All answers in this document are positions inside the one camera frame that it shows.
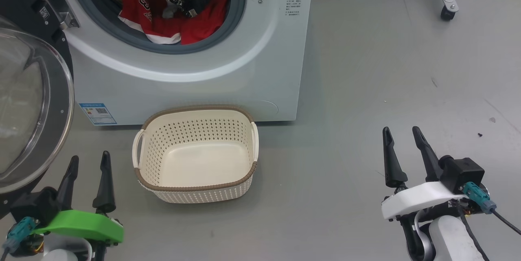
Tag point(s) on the red and white jersey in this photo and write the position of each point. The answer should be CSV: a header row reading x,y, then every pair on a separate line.
x,y
138,16

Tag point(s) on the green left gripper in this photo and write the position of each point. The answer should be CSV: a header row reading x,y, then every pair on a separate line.
x,y
81,224

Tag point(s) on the round glass washing machine door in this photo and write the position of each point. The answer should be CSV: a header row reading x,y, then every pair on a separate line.
x,y
24,98

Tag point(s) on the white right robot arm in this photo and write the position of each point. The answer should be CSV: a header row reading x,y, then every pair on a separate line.
x,y
447,240

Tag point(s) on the white washing machine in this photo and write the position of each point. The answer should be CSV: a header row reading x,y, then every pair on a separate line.
x,y
183,82

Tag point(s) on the black caster wheel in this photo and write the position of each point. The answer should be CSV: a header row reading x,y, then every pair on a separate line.
x,y
447,14

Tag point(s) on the cream perforated laundry basket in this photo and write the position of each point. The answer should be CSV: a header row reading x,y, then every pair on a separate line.
x,y
203,163

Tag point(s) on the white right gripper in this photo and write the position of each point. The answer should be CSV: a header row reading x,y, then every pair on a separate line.
x,y
419,200

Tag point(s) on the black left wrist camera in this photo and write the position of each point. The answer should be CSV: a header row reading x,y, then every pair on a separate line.
x,y
34,204

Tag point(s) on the blue energy label sticker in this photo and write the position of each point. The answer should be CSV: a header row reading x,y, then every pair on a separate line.
x,y
97,113

